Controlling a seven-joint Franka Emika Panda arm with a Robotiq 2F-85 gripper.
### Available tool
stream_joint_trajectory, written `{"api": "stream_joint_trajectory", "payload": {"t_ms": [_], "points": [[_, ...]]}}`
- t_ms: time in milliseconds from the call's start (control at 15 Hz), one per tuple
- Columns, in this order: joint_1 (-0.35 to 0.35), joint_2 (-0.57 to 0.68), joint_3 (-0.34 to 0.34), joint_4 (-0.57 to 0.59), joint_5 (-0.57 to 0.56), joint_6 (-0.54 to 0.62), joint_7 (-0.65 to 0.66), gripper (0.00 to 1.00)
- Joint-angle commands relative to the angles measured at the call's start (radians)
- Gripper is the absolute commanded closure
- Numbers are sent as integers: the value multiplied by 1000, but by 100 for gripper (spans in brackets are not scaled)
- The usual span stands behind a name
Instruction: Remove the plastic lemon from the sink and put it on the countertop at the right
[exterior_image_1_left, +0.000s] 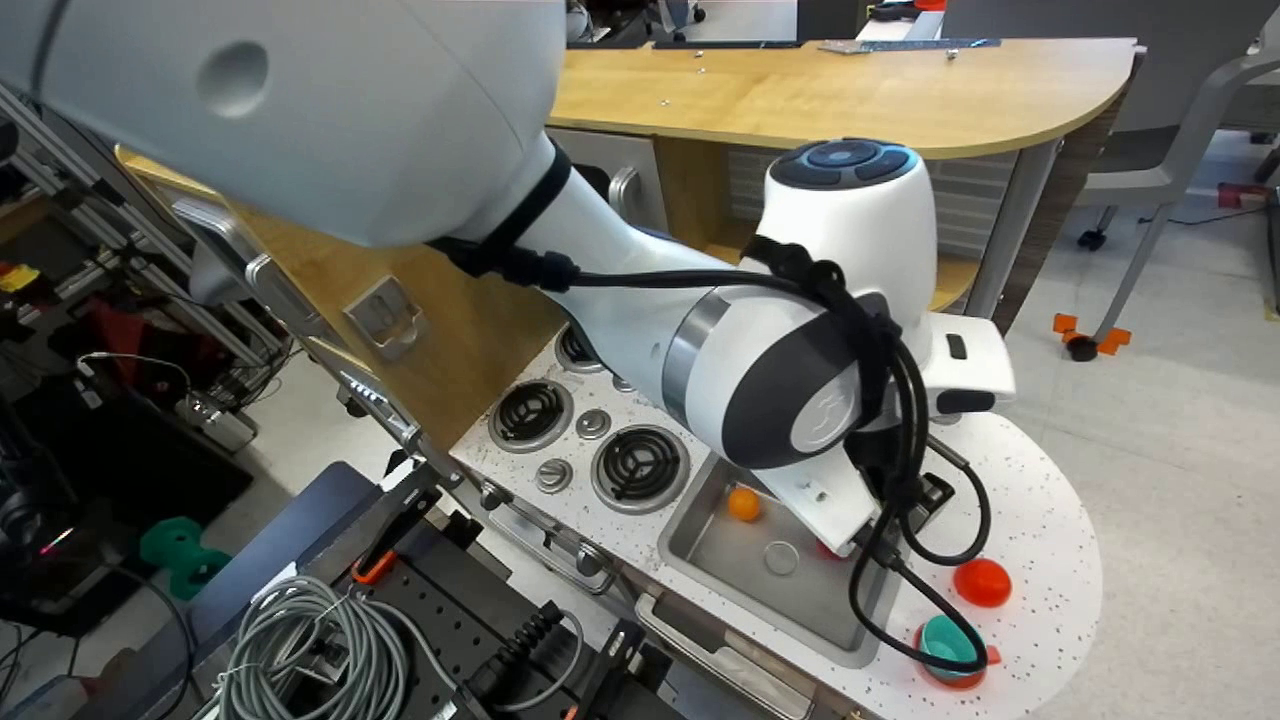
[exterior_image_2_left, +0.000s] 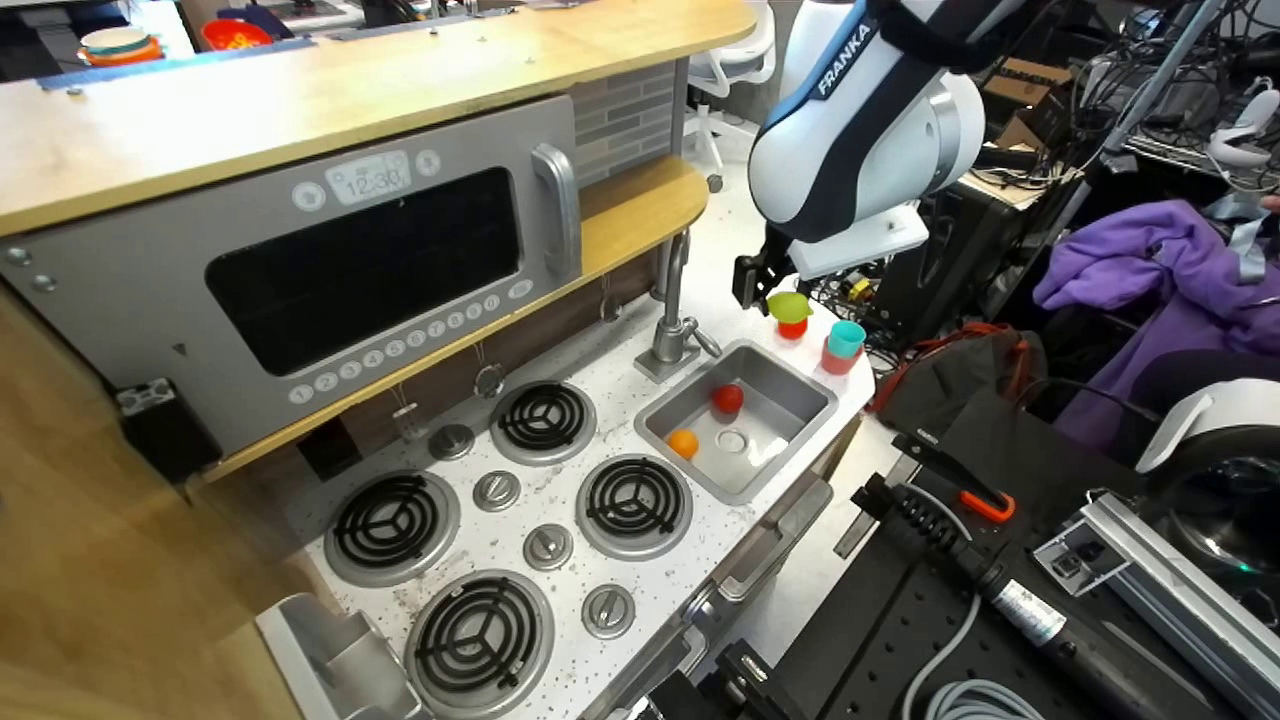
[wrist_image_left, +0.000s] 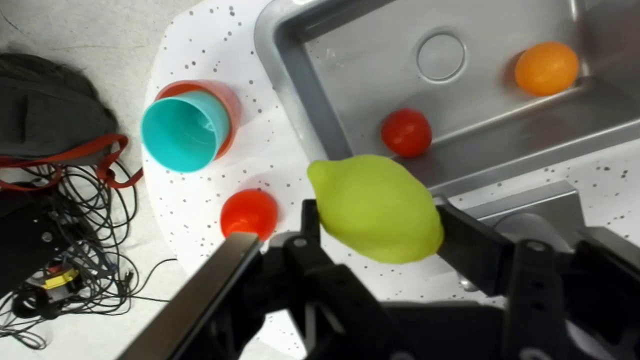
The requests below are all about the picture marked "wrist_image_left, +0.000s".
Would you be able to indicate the silver metal bar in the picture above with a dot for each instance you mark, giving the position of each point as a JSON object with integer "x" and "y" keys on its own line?
{"x": 192, "y": 300}

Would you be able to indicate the teal plastic cup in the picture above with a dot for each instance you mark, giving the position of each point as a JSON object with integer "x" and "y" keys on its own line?
{"x": 183, "y": 131}

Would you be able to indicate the grey toy faucet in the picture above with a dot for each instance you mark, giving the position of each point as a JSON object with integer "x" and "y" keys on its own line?
{"x": 526, "y": 200}

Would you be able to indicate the orange plastic fruit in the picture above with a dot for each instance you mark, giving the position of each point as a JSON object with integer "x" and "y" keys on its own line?
{"x": 546, "y": 68}

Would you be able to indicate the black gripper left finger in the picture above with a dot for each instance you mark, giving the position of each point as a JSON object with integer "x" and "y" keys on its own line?
{"x": 311, "y": 223}

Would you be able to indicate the white speckled toy countertop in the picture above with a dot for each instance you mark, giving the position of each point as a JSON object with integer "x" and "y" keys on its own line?
{"x": 201, "y": 200}

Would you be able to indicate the red plastic tomato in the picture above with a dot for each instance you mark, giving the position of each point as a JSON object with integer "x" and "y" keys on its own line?
{"x": 406, "y": 133}

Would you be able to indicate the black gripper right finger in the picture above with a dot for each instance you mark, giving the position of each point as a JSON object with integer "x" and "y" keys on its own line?
{"x": 481, "y": 252}

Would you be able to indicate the grey toy sink basin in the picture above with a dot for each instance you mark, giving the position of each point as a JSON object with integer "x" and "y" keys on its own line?
{"x": 373, "y": 60}

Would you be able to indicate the yellow-green plastic lemon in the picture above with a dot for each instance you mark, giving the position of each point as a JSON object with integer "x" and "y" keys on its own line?
{"x": 376, "y": 207}

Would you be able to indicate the red plastic cup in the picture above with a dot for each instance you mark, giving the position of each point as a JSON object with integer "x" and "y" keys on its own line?
{"x": 233, "y": 106}

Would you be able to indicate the red plastic bowl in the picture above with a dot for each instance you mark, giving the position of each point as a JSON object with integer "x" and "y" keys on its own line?
{"x": 249, "y": 213}

